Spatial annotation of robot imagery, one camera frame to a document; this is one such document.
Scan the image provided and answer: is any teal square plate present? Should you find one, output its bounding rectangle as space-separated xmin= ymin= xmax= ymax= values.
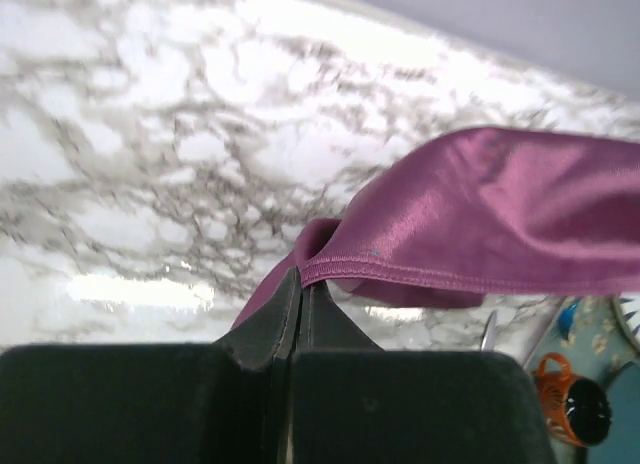
xmin=586 ymin=361 xmax=640 ymax=464

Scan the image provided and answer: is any pink handled steel knife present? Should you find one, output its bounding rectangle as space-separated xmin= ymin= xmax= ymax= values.
xmin=479 ymin=310 xmax=498 ymax=351

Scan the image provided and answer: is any purple cloth napkin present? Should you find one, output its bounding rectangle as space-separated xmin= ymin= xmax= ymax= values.
xmin=240 ymin=127 xmax=639 ymax=319

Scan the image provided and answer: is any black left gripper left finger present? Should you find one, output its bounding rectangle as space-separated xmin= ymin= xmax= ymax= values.
xmin=214 ymin=266 xmax=302 ymax=373

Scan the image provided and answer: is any green floral serving tray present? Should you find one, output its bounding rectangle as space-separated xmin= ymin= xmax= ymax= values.
xmin=525 ymin=296 xmax=639 ymax=463

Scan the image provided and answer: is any orange patterned mug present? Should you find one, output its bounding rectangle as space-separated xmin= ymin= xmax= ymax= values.
xmin=534 ymin=352 xmax=612 ymax=447

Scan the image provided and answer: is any white blue striped plate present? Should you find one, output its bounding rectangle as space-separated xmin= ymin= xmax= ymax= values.
xmin=613 ymin=293 xmax=640 ymax=342

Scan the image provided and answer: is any blue plastic fork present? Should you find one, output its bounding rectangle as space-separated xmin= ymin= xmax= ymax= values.
xmin=557 ymin=300 xmax=580 ymax=341

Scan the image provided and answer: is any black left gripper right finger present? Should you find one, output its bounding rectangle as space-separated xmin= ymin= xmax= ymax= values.
xmin=296 ymin=282 xmax=382 ymax=353

